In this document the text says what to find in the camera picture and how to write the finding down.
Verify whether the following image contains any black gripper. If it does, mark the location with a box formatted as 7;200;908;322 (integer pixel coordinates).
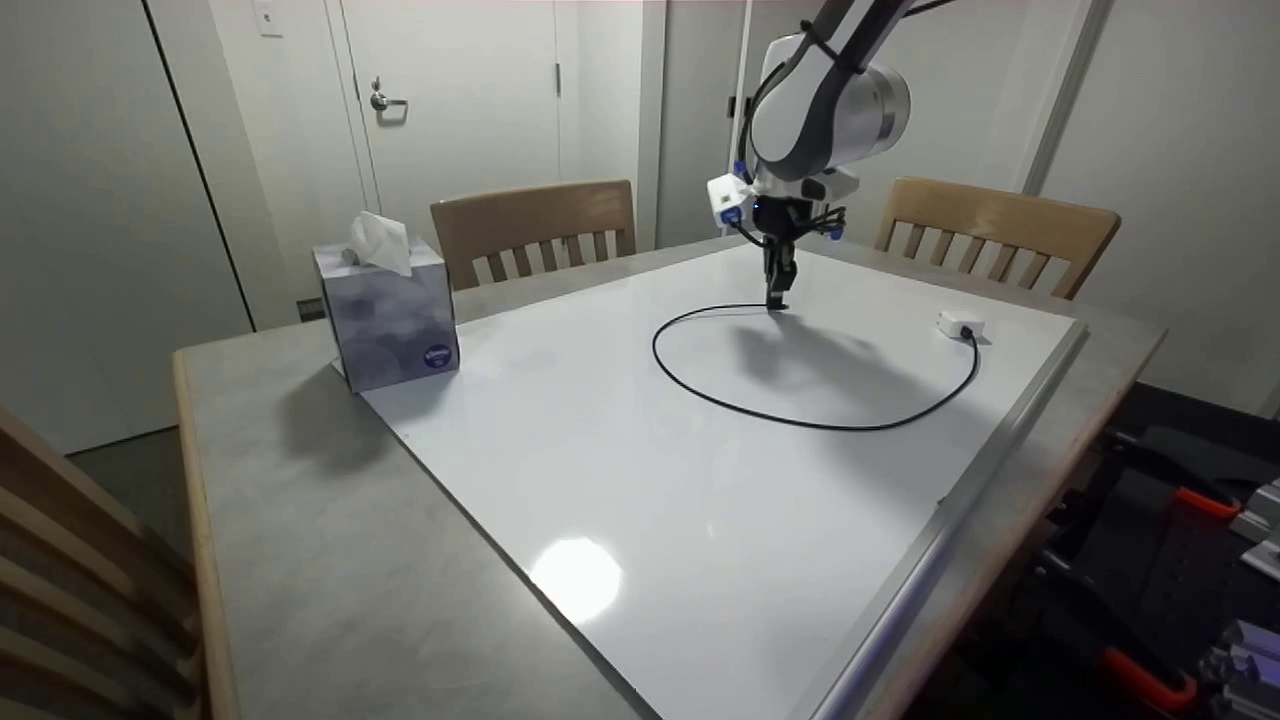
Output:
747;195;818;317

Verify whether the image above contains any black charger cable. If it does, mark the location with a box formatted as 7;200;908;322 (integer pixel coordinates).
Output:
649;297;989;437

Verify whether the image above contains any white charger plug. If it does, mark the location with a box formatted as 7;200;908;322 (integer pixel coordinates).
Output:
934;307;995;345

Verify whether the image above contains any wooden slat back chair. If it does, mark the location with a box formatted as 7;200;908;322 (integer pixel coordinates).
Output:
427;175;640;297
871;175;1122;305
0;405;212;720

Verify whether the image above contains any large white board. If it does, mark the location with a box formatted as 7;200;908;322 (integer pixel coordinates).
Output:
356;235;1091;720

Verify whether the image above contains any blue tissue box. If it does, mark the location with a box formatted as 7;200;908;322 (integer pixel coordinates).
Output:
312;208;468;394

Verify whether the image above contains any white door lever handle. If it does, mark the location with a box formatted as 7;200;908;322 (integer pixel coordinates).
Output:
326;0;573;257

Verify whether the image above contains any silver door lever handle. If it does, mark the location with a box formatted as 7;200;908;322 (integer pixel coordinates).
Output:
363;77;417;132

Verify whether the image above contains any black clamp orange handle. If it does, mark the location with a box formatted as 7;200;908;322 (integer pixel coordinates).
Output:
1096;645;1204;711
1167;479;1249;530

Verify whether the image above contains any aluminium extrusion rail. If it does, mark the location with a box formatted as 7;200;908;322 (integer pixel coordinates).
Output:
1190;613;1280;720

